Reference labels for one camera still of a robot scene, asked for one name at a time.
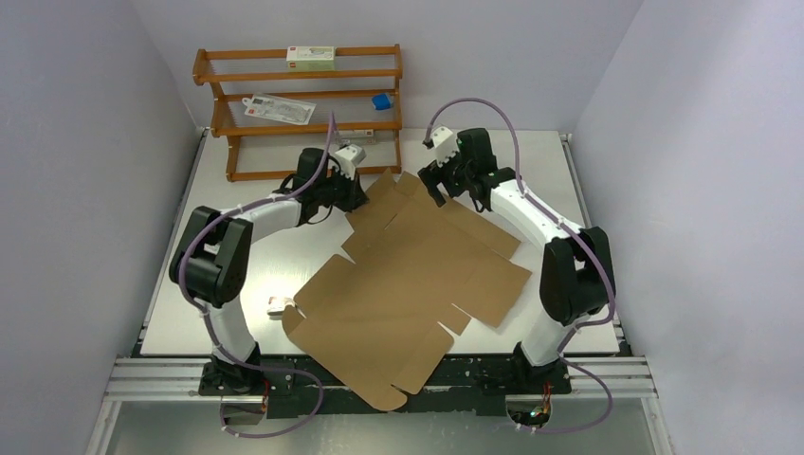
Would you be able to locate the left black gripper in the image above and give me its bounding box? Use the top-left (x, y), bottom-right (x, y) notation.
top-left (315, 165), bottom-right (369, 212)

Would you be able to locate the brown cardboard box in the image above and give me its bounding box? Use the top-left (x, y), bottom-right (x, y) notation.
top-left (281, 167), bottom-right (534, 412)

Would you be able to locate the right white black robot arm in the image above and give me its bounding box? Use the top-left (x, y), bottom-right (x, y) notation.
top-left (417, 127), bottom-right (615, 392)

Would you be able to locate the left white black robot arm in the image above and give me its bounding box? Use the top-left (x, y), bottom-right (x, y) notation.
top-left (169, 145), bottom-right (368, 394)

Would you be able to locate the white green product box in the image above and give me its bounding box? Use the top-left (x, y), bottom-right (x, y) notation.
top-left (285, 45), bottom-right (336, 72)

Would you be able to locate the small blue block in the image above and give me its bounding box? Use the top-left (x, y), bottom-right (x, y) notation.
top-left (371, 93), bottom-right (393, 111)

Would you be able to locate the orange wooden shelf rack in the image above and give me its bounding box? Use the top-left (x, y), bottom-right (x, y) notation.
top-left (192, 44), bottom-right (404, 182)

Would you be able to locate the clear plastic packaged item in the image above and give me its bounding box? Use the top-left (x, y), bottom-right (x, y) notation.
top-left (241, 94), bottom-right (317, 125)

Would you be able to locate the small white red package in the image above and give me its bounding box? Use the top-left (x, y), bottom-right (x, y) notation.
top-left (266, 296), bottom-right (295, 318)

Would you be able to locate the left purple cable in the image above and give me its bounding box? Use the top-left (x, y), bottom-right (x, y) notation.
top-left (177, 111), bottom-right (339, 440)

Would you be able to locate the purple cable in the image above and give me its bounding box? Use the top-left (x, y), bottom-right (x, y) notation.
top-left (424, 97), bottom-right (618, 436)
top-left (177, 111), bottom-right (339, 440)

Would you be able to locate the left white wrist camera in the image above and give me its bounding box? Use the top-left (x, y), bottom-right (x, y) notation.
top-left (332, 144), bottom-right (366, 179)

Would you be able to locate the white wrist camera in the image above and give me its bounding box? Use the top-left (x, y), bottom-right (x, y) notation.
top-left (423, 126), bottom-right (458, 167)
top-left (332, 144), bottom-right (366, 179)

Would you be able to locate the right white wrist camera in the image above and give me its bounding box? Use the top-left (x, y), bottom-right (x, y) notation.
top-left (423, 126), bottom-right (458, 167)

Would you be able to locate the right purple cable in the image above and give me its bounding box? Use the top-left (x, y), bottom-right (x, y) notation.
top-left (424, 97), bottom-right (618, 436)

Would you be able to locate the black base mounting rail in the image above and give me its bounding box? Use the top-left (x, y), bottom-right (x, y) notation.
top-left (197, 348), bottom-right (572, 419)

